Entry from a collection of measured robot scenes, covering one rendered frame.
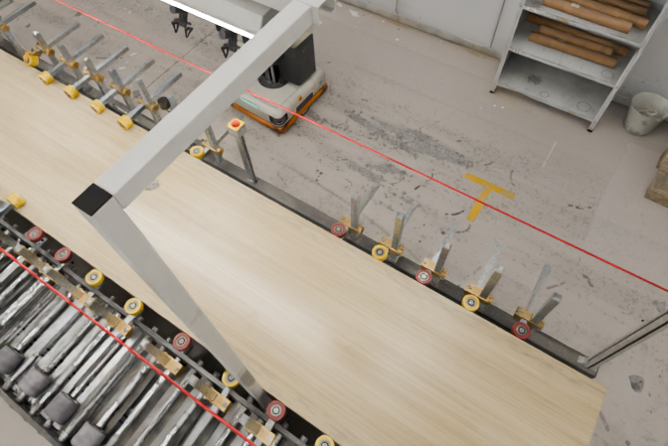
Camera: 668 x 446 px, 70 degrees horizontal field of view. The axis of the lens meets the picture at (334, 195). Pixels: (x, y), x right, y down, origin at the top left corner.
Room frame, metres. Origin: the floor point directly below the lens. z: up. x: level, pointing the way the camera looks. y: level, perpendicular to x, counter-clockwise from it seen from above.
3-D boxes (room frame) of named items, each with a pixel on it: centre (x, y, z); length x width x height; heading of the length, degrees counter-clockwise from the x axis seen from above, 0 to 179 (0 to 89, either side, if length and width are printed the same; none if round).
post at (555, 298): (0.69, -0.92, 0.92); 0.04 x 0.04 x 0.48; 54
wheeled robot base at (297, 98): (3.06, 0.44, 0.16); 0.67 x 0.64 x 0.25; 141
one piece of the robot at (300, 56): (3.14, 0.38, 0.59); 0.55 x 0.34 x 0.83; 51
